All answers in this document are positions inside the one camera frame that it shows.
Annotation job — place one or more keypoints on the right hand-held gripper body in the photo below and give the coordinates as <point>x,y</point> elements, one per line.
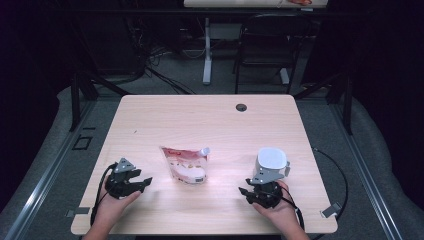
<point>266,193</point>

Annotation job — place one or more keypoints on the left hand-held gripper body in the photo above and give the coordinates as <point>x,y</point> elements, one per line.
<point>119,185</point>

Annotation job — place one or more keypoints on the white translucent cup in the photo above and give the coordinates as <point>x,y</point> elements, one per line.
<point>271,158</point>

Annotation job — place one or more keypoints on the red and white refill pouch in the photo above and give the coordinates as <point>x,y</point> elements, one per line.
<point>186,165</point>

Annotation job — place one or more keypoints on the person's left hand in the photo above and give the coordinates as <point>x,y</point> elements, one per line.
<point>113,205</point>

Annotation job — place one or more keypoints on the person's right hand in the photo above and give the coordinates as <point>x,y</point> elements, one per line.
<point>283,213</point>

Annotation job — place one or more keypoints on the grey tape strip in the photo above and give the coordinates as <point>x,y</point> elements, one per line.
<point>330,210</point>
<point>78,211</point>

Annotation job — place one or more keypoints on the black metal stand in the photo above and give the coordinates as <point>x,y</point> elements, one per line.
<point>75,100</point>
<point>347,103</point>

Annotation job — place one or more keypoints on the white desk foot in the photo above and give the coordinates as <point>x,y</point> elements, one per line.
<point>284,76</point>

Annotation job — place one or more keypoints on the black folding chair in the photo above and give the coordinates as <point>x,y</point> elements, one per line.
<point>270,50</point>

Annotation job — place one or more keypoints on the white desk leg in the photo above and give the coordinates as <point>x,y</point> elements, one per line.
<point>207,50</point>

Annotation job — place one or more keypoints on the orange object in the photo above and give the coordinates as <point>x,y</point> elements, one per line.
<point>300,1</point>

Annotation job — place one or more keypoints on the aluminium floor rail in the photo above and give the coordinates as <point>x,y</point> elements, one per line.
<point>370,186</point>
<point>43,186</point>

